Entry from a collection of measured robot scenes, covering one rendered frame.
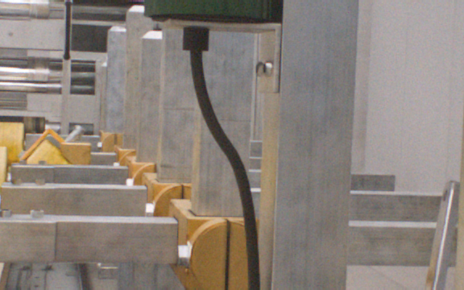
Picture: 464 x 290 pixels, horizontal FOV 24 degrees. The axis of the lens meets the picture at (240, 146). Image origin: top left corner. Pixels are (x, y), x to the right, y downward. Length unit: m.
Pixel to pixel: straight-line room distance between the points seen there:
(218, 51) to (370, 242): 0.19
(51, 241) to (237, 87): 0.17
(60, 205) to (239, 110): 0.33
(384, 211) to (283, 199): 0.59
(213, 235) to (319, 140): 0.24
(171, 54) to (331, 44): 0.50
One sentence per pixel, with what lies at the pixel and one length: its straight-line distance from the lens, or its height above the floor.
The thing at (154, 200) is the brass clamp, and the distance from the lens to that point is 0.96.
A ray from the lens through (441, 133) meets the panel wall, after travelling 7.76.
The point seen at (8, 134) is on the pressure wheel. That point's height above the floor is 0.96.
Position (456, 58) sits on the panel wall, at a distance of 7.57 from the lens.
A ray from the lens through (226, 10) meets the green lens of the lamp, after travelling 0.46.
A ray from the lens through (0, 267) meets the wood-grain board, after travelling 0.93.
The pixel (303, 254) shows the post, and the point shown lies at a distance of 0.49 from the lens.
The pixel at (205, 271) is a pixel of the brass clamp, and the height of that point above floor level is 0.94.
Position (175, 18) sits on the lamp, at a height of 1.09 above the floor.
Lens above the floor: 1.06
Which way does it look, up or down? 3 degrees down
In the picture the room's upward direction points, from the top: 2 degrees clockwise
